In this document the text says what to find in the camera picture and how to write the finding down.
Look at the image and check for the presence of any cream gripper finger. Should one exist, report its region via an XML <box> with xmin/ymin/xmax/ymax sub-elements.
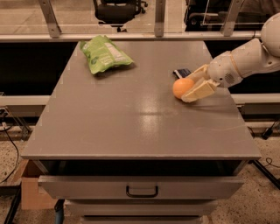
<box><xmin>181</xmin><ymin>80</ymin><xmax>219</xmax><ymax>102</ymax></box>
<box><xmin>187</xmin><ymin>64</ymin><xmax>210</xmax><ymax>83</ymax></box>

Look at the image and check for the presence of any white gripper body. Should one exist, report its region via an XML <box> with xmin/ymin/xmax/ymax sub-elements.
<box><xmin>207</xmin><ymin>51</ymin><xmax>242</xmax><ymax>88</ymax></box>

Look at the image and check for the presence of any orange fruit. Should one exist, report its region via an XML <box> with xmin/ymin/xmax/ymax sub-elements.
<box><xmin>172</xmin><ymin>78</ymin><xmax>194</xmax><ymax>99</ymax></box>

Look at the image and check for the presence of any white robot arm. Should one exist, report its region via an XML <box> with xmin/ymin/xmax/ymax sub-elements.
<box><xmin>180</xmin><ymin>13</ymin><xmax>280</xmax><ymax>102</ymax></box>

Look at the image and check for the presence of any green rice chip bag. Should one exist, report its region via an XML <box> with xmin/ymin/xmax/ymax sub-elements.
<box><xmin>80</xmin><ymin>35</ymin><xmax>133</xmax><ymax>75</ymax></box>

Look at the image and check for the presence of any dark blue snack bar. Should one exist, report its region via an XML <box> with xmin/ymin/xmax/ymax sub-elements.
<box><xmin>173</xmin><ymin>68</ymin><xmax>191</xmax><ymax>79</ymax></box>

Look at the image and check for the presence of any black office chair right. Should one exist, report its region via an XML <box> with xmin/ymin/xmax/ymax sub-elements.
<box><xmin>184</xmin><ymin>0</ymin><xmax>270</xmax><ymax>32</ymax></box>

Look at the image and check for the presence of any black office chair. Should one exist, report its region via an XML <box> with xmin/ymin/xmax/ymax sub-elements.
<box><xmin>93</xmin><ymin>0</ymin><xmax>148</xmax><ymax>32</ymax></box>
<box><xmin>184</xmin><ymin>0</ymin><xmax>270</xmax><ymax>32</ymax></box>

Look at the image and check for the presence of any grey cabinet drawer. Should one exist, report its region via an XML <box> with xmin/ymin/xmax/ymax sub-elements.
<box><xmin>38</xmin><ymin>176</ymin><xmax>243</xmax><ymax>200</ymax></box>
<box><xmin>65</xmin><ymin>199</ymin><xmax>217</xmax><ymax>216</ymax></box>

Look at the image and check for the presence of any grey cabinet top drawer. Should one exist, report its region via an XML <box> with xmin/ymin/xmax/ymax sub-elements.
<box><xmin>38</xmin><ymin>176</ymin><xmax>243</xmax><ymax>200</ymax></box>

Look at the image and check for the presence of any cardboard box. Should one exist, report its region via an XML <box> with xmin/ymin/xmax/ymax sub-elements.
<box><xmin>12</xmin><ymin>159</ymin><xmax>57</xmax><ymax>210</ymax></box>

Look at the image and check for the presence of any black cable on floor right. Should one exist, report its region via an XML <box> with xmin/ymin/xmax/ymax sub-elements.
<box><xmin>263</xmin><ymin>157</ymin><xmax>280</xmax><ymax>169</ymax></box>

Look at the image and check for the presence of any black cable on floor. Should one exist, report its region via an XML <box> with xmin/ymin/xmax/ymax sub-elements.
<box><xmin>263</xmin><ymin>157</ymin><xmax>280</xmax><ymax>169</ymax></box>
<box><xmin>0</xmin><ymin>108</ymin><xmax>20</xmax><ymax>185</ymax></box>

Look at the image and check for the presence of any black drawer handle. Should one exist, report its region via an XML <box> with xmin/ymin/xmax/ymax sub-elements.
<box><xmin>126</xmin><ymin>185</ymin><xmax>158</xmax><ymax>199</ymax></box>

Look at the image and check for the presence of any metal window railing frame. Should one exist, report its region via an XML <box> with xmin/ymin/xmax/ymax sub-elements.
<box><xmin>0</xmin><ymin>0</ymin><xmax>261</xmax><ymax>42</ymax></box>

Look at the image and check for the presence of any black cable on floor left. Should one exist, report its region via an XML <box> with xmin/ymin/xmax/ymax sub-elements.
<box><xmin>0</xmin><ymin>108</ymin><xmax>20</xmax><ymax>185</ymax></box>

